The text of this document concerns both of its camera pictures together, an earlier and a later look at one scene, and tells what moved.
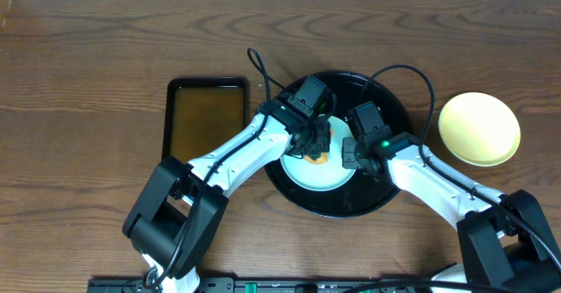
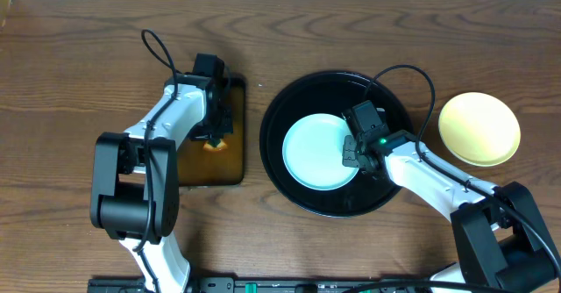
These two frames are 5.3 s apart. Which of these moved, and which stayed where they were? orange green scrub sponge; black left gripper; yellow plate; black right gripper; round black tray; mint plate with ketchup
Moved: black left gripper; orange green scrub sponge
Stayed: yellow plate; round black tray; mint plate with ketchup; black right gripper
